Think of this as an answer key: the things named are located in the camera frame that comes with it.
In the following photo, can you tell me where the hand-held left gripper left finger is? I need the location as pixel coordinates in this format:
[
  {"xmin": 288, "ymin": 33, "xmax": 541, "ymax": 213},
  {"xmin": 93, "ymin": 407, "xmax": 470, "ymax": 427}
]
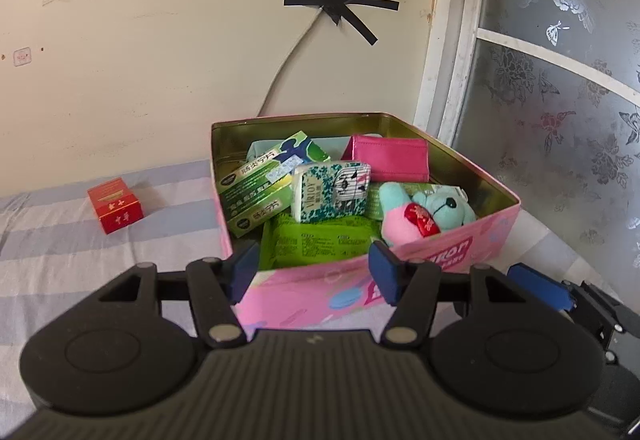
[{"xmin": 75, "ymin": 241, "xmax": 262, "ymax": 349}]

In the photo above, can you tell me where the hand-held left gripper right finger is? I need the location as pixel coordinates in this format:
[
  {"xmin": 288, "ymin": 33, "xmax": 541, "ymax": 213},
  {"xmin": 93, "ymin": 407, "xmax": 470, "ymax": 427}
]
[{"xmin": 368, "ymin": 241, "xmax": 546, "ymax": 347}]

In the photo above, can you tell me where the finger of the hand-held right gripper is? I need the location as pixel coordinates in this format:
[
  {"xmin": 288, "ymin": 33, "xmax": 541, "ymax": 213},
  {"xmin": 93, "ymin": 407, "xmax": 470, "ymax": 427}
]
[{"xmin": 507, "ymin": 264, "xmax": 576, "ymax": 313}]

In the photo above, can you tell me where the pink tin box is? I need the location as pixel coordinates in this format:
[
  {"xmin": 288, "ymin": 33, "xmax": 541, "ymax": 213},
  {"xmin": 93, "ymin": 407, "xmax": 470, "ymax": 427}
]
[{"xmin": 210, "ymin": 111, "xmax": 522, "ymax": 330}]

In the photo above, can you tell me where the green blue medicine box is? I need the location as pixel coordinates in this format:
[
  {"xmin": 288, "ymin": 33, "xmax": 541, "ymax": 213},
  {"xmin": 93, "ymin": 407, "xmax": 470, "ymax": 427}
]
[{"xmin": 215, "ymin": 131, "xmax": 331, "ymax": 208}]

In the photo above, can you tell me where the patterned tissue pack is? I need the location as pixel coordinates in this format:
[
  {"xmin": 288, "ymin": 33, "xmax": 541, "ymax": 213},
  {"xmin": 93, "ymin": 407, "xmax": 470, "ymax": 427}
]
[{"xmin": 291, "ymin": 160, "xmax": 371, "ymax": 224}]

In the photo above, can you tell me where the pink fabric wallet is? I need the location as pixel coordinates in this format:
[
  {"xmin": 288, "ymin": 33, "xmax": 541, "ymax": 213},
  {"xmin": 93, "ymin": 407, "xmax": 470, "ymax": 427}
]
[{"xmin": 341, "ymin": 134, "xmax": 431, "ymax": 184}]

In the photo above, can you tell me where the green wet wipes packet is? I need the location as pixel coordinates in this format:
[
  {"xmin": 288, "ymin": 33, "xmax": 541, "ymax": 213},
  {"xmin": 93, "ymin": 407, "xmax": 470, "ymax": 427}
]
[{"xmin": 259, "ymin": 214, "xmax": 385, "ymax": 272}]

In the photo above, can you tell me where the small green packet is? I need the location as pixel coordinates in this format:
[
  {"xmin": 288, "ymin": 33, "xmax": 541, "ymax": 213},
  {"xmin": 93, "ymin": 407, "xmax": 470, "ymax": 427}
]
[{"xmin": 366, "ymin": 182, "xmax": 387, "ymax": 222}]

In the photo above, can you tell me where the teal plush toy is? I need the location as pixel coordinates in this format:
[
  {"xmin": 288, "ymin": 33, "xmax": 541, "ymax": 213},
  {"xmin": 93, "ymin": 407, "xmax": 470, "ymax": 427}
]
[{"xmin": 377, "ymin": 182, "xmax": 479, "ymax": 249}]

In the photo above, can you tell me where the small red box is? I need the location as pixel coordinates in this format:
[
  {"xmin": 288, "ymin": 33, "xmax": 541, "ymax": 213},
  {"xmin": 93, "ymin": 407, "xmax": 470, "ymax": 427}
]
[{"xmin": 87, "ymin": 178, "xmax": 145, "ymax": 235}]

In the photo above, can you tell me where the black tape cross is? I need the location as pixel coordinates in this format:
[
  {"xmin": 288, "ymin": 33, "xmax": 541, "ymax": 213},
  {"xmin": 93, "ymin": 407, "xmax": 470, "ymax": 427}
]
[{"xmin": 283, "ymin": 0, "xmax": 400, "ymax": 46}]

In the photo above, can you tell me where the grey power cable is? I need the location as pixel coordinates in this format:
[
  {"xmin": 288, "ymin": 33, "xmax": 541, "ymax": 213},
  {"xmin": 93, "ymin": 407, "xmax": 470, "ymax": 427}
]
[{"xmin": 257, "ymin": 0, "xmax": 342, "ymax": 119}]

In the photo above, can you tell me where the white window frame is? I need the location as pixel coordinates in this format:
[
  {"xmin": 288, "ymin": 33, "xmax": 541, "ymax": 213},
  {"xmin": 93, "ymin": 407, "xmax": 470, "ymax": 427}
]
[{"xmin": 412, "ymin": 0, "xmax": 640, "ymax": 147}]

